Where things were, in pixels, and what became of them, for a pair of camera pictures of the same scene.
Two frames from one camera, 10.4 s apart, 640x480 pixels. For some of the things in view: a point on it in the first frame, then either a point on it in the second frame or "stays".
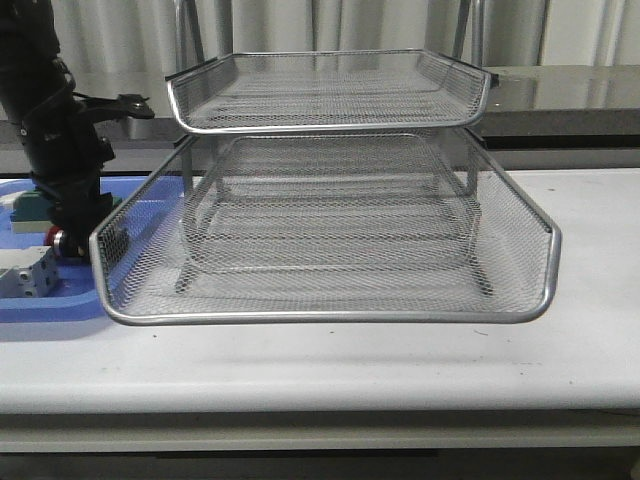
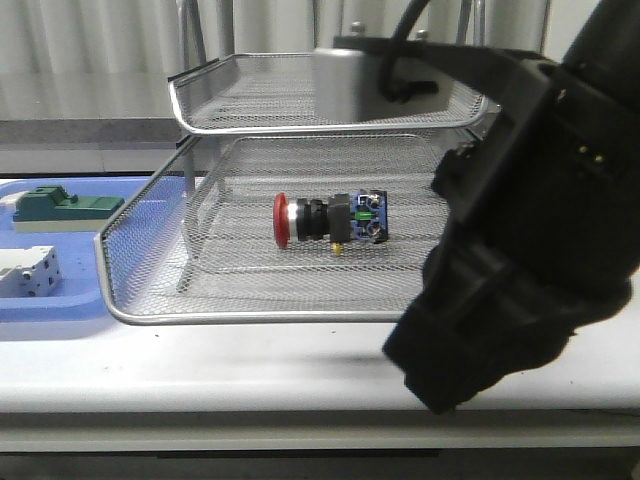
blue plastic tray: (8, 187) -> (126, 188)
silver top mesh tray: (327, 91) stays
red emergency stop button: (67, 243) -> (345, 217)
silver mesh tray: (334, 227) stays
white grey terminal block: (31, 272) stays
